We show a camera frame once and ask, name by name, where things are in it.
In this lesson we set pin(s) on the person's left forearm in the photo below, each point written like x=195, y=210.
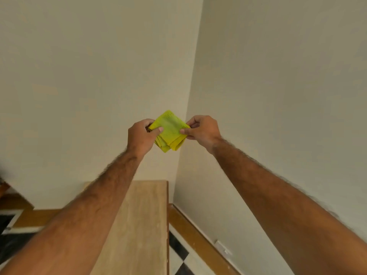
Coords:
x=77, y=217

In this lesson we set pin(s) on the light wooden cabinet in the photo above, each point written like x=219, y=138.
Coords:
x=137, y=229

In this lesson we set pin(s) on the person's right thumb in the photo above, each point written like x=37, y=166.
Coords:
x=187, y=131

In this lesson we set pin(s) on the person's left thumb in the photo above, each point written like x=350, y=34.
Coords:
x=154, y=132

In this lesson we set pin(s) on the person's right hand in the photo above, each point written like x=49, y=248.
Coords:
x=205, y=133

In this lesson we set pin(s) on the white wall socket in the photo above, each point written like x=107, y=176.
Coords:
x=223, y=248

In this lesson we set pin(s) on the yellow cleaning cloth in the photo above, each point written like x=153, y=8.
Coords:
x=169, y=131

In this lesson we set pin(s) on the person's left hand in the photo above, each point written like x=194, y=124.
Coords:
x=140, y=138

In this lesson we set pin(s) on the person's right forearm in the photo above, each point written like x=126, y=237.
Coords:
x=289, y=214

